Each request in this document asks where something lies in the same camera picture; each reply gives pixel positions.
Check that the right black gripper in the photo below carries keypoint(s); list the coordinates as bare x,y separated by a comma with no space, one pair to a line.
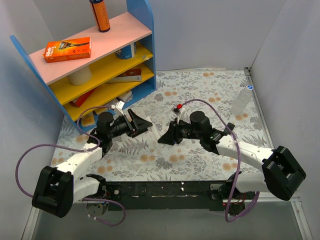
176,132

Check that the blue white can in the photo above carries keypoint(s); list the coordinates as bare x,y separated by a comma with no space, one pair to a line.
127,52

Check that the orange cylindrical bottle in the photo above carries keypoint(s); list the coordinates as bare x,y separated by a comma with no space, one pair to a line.
100,14

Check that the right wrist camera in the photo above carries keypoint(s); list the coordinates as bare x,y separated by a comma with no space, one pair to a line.
179,111

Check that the white paper roll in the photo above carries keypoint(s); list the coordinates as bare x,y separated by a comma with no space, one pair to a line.
80,77

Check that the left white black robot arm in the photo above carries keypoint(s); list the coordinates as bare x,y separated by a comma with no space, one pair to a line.
59,187

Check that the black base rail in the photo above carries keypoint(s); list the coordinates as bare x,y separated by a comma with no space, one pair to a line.
165,195

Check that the orange razor box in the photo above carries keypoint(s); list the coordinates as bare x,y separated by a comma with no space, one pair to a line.
67,50

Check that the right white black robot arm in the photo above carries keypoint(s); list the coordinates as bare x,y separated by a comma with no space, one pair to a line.
279,173

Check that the red white flat box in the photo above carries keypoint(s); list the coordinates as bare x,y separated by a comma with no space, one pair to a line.
131,75

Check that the yellow packet bottom shelf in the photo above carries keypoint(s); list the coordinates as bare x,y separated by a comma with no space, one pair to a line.
88,121

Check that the red box lower shelf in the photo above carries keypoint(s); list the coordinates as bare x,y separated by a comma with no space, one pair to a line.
78,102

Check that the floral table mat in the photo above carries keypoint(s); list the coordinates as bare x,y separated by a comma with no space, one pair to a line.
208,90

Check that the white remote control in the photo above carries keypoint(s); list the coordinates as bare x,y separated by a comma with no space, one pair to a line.
153,129

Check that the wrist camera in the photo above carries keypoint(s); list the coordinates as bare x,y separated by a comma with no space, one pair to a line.
179,111
118,108

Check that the small white box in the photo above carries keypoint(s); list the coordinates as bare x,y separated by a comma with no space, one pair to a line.
126,97

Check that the blue pink yellow shelf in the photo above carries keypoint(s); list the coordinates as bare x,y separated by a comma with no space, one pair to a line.
136,25

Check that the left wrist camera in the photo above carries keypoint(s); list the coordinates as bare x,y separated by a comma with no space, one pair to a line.
118,108

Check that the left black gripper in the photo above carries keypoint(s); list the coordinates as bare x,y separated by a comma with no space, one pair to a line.
132,125

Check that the clear plastic bottle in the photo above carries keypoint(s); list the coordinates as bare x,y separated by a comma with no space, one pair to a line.
242,100

